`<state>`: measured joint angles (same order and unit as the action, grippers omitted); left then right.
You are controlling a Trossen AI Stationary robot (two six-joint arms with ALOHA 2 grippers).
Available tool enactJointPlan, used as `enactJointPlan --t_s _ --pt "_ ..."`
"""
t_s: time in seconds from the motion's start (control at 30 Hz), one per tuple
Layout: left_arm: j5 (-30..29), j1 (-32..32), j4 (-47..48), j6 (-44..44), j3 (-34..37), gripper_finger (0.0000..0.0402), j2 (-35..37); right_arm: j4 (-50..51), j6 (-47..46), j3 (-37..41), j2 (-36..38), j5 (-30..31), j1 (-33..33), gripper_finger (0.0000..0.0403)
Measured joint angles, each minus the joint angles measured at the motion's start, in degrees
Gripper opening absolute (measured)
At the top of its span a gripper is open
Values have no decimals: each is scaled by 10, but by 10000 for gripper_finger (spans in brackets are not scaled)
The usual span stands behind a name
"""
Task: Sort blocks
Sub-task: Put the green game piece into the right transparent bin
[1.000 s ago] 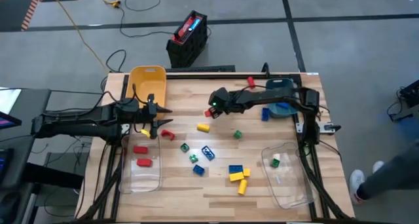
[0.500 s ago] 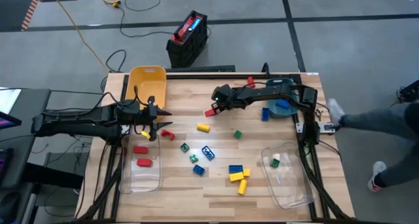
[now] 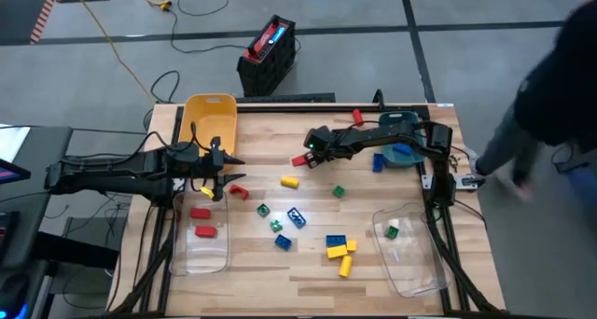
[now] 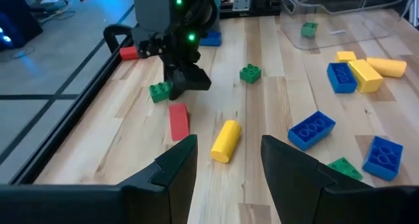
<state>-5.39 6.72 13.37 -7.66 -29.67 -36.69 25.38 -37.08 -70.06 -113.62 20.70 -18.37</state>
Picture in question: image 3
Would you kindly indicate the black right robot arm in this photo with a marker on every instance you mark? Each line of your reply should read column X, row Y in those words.
column 387, row 134

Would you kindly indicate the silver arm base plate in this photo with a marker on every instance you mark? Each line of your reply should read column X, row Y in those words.
column 466, row 182

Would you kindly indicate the red arch block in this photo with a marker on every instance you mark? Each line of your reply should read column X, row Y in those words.
column 238, row 188

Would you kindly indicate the clear plastic bin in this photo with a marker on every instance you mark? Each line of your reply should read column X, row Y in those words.
column 410, row 263
column 200, row 258

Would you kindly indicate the black desk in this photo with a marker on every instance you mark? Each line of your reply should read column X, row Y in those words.
column 28, row 202

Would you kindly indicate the person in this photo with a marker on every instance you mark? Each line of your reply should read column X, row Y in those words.
column 559, row 90

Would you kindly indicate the red wedge block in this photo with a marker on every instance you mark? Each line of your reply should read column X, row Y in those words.
column 298, row 161
column 205, row 231

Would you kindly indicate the red battery device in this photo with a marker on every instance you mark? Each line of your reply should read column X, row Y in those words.
column 268, row 39

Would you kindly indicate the yellow cylinder block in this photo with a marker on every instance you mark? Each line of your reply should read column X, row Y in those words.
column 345, row 266
column 289, row 182

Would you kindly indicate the long blue brick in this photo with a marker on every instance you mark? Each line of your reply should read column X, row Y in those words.
column 296, row 217

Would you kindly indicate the small blue block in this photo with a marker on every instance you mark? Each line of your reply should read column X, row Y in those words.
column 282, row 242

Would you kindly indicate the black and red toolbox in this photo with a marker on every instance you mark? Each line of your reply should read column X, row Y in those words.
column 266, row 74

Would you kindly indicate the teal plastic bin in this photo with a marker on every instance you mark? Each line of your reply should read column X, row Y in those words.
column 406, row 161

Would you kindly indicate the computer monitor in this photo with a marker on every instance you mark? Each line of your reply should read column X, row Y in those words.
column 11, row 172

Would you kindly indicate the black computer mouse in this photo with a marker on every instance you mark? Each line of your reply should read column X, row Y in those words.
column 11, row 300

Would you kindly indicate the yellow tape tag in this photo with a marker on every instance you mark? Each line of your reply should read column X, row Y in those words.
column 207, row 192

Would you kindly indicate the yellow plastic bin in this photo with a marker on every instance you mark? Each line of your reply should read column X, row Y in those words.
column 207, row 123

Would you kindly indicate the red cylinder block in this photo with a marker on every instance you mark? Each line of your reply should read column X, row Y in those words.
column 357, row 117

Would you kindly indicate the black desk keyboard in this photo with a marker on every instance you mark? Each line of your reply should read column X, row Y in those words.
column 7, row 239

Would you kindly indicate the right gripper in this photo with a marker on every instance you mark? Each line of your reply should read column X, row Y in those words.
column 336, row 150

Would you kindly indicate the small yellow cube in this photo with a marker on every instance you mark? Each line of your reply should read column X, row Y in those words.
column 351, row 245

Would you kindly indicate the yellow brick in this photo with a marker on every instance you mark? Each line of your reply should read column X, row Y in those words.
column 337, row 251

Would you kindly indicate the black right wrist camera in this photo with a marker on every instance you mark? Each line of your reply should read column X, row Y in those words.
column 318, row 138

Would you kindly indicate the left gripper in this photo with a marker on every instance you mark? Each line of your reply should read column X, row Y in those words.
column 217, row 170

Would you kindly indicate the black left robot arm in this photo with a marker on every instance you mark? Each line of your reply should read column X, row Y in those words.
column 107, row 176

